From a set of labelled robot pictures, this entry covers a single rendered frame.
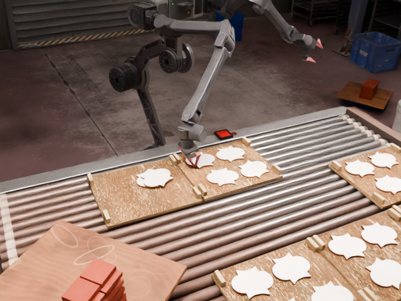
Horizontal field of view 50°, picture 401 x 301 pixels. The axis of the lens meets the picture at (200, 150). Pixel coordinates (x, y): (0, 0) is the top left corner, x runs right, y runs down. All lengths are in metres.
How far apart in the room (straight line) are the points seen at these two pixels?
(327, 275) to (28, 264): 0.99
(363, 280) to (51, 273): 1.03
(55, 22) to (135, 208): 4.94
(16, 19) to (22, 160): 2.86
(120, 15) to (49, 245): 5.46
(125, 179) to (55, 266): 0.63
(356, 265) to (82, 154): 2.77
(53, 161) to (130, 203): 2.11
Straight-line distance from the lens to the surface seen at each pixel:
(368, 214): 1.98
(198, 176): 1.97
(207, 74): 1.98
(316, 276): 1.61
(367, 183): 2.11
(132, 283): 1.39
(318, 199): 1.97
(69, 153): 3.95
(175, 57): 2.63
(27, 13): 6.39
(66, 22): 6.54
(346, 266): 1.68
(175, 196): 1.85
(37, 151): 4.05
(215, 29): 2.09
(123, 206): 1.82
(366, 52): 6.15
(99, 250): 1.50
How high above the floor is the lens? 2.09
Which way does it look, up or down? 33 degrees down
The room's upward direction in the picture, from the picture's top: 2 degrees clockwise
